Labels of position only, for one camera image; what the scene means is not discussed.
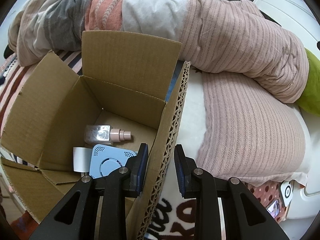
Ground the green plush pillow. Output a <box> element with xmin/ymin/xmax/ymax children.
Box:
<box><xmin>296</xmin><ymin>49</ymin><xmax>320</xmax><ymax>116</ymax></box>

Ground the blue square device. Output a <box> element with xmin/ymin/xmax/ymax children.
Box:
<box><xmin>89</xmin><ymin>144</ymin><xmax>137</xmax><ymax>179</ymax></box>

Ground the clear pink-capped bottle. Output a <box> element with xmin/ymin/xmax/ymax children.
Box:
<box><xmin>84</xmin><ymin>125</ymin><xmax>132</xmax><ymax>145</ymax></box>

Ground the striped fleece blanket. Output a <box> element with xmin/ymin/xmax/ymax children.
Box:
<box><xmin>0</xmin><ymin>49</ymin><xmax>288</xmax><ymax>240</ymax></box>

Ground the white round-marker device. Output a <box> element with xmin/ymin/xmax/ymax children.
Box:
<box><xmin>280</xmin><ymin>181</ymin><xmax>293</xmax><ymax>207</ymax></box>

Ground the brown cardboard box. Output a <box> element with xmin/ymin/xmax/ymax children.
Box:
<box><xmin>1</xmin><ymin>31</ymin><xmax>190</xmax><ymax>239</ymax></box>

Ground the white bed headboard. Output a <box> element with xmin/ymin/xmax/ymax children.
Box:
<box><xmin>253</xmin><ymin>0</ymin><xmax>319</xmax><ymax>57</ymax></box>

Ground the striped pink grey duvet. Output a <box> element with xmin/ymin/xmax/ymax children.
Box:
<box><xmin>8</xmin><ymin>0</ymin><xmax>309</xmax><ymax>103</ymax></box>

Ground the pink ribbed pillow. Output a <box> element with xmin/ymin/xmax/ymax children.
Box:
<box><xmin>196</xmin><ymin>72</ymin><xmax>312</xmax><ymax>186</ymax></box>

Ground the smartphone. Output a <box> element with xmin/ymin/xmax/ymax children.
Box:
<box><xmin>266</xmin><ymin>198</ymin><xmax>281</xmax><ymax>218</ymax></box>

